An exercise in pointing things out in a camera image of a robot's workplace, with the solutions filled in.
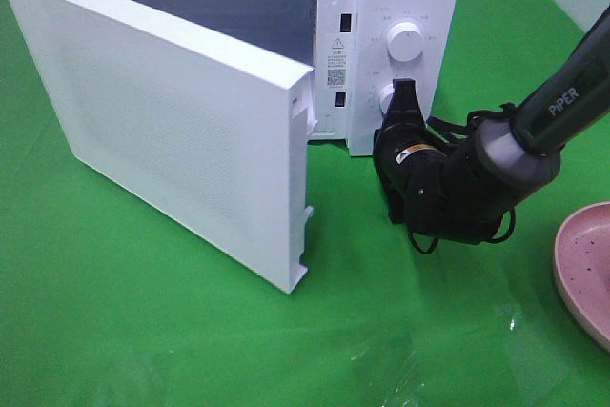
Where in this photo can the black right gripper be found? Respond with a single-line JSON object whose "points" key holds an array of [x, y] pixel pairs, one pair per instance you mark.
{"points": [[402, 145]]}

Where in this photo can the white microwave door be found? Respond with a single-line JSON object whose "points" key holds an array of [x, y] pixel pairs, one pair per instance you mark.
{"points": [[210, 130]]}

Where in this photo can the pink speckled plate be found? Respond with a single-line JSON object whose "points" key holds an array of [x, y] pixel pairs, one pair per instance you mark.
{"points": [[581, 269]]}

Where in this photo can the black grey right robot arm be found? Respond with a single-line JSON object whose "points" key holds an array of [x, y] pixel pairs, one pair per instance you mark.
{"points": [[457, 182]]}

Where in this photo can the upper white round knob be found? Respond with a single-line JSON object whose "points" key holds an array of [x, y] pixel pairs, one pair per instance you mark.
{"points": [[404, 41]]}

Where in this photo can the white microwave oven body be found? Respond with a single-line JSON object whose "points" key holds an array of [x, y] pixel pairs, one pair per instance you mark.
{"points": [[344, 41]]}

